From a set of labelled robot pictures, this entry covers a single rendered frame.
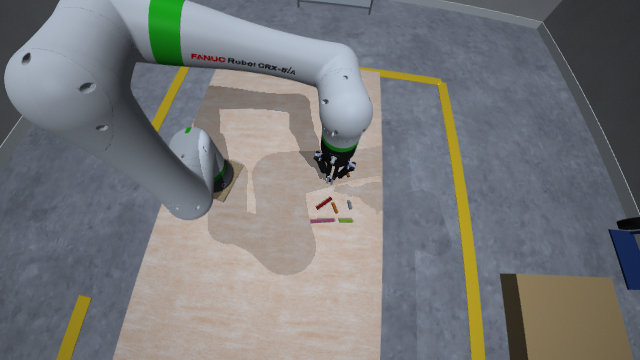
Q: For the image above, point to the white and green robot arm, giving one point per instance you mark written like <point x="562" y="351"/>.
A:
<point x="73" y="80"/>

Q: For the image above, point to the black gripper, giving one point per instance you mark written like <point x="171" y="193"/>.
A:
<point x="321" y="159"/>

